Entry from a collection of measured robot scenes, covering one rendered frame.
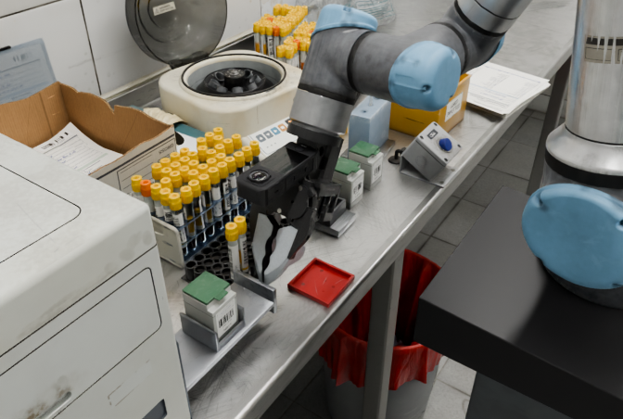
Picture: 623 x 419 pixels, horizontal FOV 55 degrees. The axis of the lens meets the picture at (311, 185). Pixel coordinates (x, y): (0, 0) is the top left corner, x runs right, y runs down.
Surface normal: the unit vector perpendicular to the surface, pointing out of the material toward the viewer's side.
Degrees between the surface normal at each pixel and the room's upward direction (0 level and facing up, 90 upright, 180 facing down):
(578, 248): 97
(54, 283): 89
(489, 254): 4
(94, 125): 88
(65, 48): 90
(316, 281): 0
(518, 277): 4
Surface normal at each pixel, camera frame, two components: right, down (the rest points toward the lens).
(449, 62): 0.74, 0.33
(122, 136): -0.56, 0.54
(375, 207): 0.00, -0.83
